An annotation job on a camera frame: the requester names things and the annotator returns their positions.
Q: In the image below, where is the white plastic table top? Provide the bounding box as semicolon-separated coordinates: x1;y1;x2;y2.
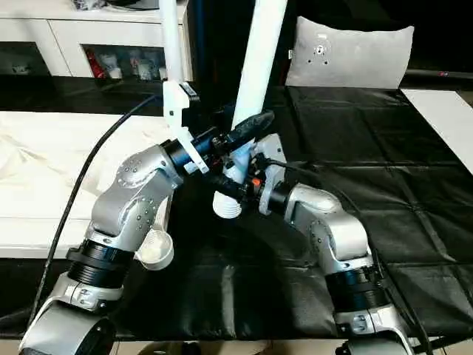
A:
0;111;183;269

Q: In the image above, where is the dark cabled device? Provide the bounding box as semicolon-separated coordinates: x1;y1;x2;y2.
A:
72;0;160;13

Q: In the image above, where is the white flat board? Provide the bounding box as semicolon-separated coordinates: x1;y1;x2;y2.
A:
401;87;473;158

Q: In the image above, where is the white glass-door cabinet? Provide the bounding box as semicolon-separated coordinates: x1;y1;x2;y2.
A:
0;0;194;82

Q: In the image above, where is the white plastic table leg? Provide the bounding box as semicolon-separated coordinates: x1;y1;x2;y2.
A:
158;0;188;101
212;0;290;220

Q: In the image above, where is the black work mat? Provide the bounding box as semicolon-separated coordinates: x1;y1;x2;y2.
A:
0;74;473;341

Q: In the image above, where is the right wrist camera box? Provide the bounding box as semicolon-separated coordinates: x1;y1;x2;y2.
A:
251;133;286;186

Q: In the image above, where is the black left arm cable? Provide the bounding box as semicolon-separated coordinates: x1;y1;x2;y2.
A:
28;92;168;328

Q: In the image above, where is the black sofa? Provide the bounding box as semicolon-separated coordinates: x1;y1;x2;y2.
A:
188;0;473;91

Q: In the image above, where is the grey cushion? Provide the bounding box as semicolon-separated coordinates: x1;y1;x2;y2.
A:
285;16;416;90

